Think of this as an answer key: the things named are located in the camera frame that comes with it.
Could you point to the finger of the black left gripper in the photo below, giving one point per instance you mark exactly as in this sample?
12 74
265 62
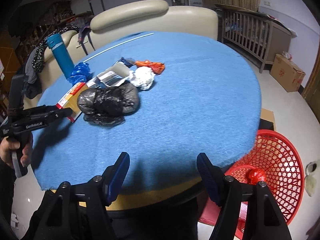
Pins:
52 110
53 116

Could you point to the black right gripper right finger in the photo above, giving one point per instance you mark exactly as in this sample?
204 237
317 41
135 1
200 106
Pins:
212 177

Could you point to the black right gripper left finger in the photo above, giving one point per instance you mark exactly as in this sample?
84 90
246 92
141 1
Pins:
114 177

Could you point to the red yellow white medicine box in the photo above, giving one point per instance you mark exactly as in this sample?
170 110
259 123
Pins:
69 100

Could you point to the red plastic bag ball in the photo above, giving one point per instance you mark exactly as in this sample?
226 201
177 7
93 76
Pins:
256 175

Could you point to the blue plastic bag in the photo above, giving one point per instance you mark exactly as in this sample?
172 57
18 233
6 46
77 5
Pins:
80 73

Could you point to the black plastic bag ball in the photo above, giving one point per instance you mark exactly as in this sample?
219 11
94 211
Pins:
108 106

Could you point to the small blue wrapper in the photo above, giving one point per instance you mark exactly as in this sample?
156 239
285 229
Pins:
127 62

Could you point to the orange plastic wrapper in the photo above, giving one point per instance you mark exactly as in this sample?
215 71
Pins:
156 67

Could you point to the person left hand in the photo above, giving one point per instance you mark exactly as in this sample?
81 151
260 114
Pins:
9 144

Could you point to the grey clothes on sofa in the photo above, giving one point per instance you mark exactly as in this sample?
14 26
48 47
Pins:
33 87

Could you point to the blue thermos bottle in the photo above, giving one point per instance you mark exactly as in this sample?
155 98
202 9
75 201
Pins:
56 45

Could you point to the red plastic basket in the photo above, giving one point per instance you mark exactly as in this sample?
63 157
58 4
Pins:
263 210

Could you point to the white flat box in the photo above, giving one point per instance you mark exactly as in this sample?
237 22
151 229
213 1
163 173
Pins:
113 76

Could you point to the flat cardboard on floor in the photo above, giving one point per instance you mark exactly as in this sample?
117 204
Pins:
267 120

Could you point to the dark wooden shelf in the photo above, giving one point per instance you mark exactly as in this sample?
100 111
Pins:
32 22

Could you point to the purple bag on sofa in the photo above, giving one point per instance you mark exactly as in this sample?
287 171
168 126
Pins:
84 31

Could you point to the blue round table mat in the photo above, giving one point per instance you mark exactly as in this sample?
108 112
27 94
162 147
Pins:
208 100

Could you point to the white slippers on floor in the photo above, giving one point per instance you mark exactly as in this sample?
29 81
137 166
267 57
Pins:
310 181

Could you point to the white crumpled plastic bag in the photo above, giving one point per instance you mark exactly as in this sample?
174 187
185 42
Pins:
142 78

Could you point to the white thin rod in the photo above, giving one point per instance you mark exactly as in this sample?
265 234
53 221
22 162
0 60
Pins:
117 45

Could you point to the cardboard box on floor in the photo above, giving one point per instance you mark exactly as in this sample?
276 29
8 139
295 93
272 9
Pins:
287 73

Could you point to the wooden door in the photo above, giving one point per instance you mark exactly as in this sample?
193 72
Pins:
311 91

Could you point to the cream leather sofa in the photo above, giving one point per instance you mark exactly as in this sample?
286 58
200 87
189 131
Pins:
137 17

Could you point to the wooden baby crib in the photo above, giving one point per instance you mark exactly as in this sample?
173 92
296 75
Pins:
256 33

